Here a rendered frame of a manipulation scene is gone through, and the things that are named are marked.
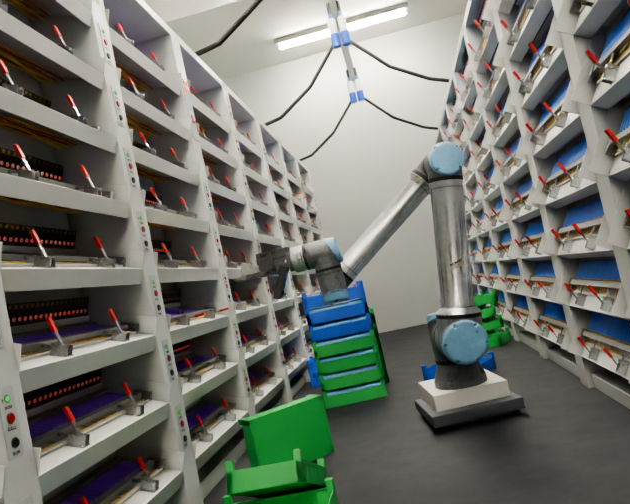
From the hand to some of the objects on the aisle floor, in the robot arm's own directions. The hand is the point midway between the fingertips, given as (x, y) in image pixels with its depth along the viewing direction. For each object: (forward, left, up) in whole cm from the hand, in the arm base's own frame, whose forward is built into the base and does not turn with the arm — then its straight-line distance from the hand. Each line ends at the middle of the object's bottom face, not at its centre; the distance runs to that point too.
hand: (239, 280), depth 206 cm
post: (+37, +26, -64) cm, 78 cm away
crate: (+9, +57, -64) cm, 86 cm away
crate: (-4, +5, -65) cm, 66 cm away
